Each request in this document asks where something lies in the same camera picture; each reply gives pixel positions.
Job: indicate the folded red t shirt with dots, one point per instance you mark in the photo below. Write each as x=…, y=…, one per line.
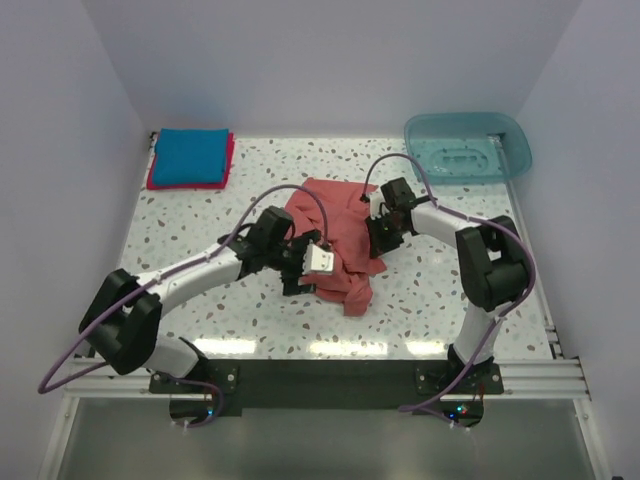
x=227, y=165

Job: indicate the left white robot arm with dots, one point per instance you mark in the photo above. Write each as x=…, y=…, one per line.
x=122, y=322

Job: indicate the teal plastic basin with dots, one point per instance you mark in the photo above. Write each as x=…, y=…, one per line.
x=473, y=148

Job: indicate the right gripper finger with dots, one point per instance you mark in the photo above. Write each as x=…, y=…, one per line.
x=380, y=248
x=376, y=227

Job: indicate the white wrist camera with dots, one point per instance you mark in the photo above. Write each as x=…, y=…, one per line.
x=373, y=198
x=317, y=261

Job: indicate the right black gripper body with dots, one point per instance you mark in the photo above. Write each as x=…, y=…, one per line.
x=392, y=234

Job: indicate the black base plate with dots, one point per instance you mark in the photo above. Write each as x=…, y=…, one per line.
x=212, y=402

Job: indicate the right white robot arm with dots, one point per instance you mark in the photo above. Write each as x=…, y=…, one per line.
x=495, y=268

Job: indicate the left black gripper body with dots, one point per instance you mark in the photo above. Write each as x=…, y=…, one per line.
x=286, y=259

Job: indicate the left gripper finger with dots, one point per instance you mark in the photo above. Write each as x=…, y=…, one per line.
x=312, y=237
x=293, y=286

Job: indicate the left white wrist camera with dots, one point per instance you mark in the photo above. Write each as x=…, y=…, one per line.
x=317, y=261

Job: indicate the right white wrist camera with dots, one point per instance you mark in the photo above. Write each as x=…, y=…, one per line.
x=373, y=198

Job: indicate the salmon pink t shirt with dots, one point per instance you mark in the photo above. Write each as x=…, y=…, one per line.
x=349, y=284

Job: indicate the folded blue t shirt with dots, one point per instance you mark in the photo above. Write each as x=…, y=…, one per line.
x=192, y=156

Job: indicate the aluminium frame rail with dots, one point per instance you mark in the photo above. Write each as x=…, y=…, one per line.
x=555, y=379

